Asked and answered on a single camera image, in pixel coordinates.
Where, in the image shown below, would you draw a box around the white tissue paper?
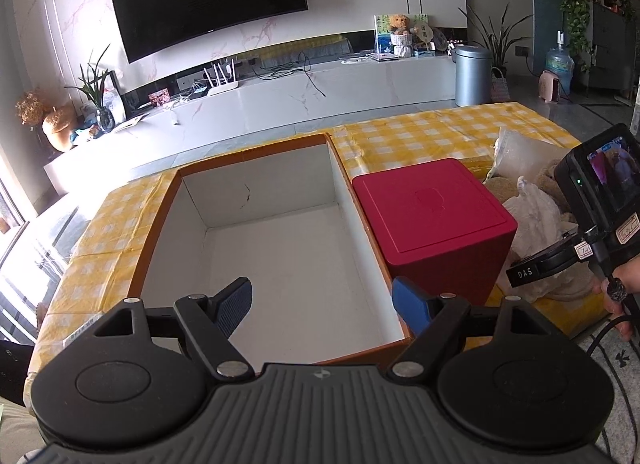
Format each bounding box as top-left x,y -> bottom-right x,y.
503,177 -> 576,267

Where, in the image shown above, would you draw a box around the blue water jug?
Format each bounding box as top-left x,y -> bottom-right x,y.
546,30 -> 575,95

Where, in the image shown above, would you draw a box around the white tv cabinet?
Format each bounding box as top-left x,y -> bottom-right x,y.
44,56 -> 456,195

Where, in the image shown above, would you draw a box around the pink small heater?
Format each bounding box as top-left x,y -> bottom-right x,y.
538,69 -> 561,104

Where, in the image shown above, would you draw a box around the black cables on cabinet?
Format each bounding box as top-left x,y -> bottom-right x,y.
249,50 -> 329,99

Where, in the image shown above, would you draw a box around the grey metal trash bin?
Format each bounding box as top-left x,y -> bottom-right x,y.
451,44 -> 492,107

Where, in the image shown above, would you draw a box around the brown flat sponge cloth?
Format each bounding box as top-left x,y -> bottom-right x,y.
484,177 -> 518,204

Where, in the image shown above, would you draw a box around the woven plant basket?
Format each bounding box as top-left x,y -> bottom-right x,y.
490,67 -> 511,103

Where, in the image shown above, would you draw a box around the large orange open box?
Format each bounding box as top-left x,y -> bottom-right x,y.
129,133 -> 410,369

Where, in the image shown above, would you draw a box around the hanging ivy plant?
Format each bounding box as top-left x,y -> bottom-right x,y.
534,0 -> 597,72

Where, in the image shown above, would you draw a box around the yellow checkered tablecloth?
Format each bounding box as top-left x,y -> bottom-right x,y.
23,103 -> 578,400

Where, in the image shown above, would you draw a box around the teddy bear toy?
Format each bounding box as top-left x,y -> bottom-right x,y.
388,14 -> 413,58

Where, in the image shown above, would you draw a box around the dried yellow flowers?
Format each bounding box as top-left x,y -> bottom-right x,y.
15,90 -> 52,128

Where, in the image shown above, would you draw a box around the person right hand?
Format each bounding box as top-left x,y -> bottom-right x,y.
600,256 -> 640,317

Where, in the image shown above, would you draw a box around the orange round vase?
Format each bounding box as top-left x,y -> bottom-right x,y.
42,103 -> 78,153

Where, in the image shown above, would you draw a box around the green leafy potted plant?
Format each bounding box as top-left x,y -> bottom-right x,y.
66,46 -> 115,133

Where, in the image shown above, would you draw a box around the red square box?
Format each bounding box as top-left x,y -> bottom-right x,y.
352,158 -> 518,306

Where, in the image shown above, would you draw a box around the pink photo card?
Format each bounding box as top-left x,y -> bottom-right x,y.
149,88 -> 171,107

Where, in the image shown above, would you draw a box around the potted plant by bin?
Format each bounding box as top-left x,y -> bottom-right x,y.
458,3 -> 533,77

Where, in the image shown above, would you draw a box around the white wifi router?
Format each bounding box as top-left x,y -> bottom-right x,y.
204,57 -> 240,96

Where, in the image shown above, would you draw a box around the yellow snack packet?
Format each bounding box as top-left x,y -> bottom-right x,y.
461,156 -> 494,182

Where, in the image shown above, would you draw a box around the white plastic bag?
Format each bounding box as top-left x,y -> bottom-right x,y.
488,127 -> 568,182

